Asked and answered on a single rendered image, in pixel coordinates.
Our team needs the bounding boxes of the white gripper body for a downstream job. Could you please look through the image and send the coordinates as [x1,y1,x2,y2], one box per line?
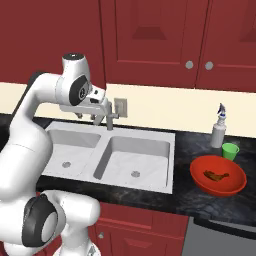
[59,97,112,117]

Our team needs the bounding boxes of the grey faucet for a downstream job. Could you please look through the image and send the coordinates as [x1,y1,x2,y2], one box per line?
[105,101,121,132]

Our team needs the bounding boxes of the white double sink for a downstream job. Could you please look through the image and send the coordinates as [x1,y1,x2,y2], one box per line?
[40,120,176,195]

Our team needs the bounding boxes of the plain red cabinet door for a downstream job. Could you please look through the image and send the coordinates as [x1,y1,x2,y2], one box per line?
[0,0,107,90]

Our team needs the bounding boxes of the red panelled cabinet door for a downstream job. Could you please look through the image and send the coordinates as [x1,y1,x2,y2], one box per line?
[99,0,210,90]
[195,0,256,93]

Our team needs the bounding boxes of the red lower cabinet door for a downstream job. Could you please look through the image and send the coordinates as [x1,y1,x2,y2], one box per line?
[94,223,186,256]

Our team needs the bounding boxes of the brown chicken drumstick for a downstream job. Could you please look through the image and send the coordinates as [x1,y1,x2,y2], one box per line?
[203,169,231,183]

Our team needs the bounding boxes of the green cup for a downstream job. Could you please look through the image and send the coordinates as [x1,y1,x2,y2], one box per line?
[221,142,241,162]

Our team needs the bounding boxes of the red bowl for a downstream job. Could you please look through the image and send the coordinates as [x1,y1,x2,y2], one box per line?
[189,154,248,198]

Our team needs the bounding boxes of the red false drawer front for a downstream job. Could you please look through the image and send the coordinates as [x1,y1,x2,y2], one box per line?
[98,201,190,232]

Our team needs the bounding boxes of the grey spray bottle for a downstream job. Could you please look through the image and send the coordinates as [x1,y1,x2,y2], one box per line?
[209,102,228,150]

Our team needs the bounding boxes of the grey dishwasher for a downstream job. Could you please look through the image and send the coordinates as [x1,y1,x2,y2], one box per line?
[181,215,256,256]

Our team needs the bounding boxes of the grey wall outlet plate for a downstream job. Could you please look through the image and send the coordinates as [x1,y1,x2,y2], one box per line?
[113,97,129,119]

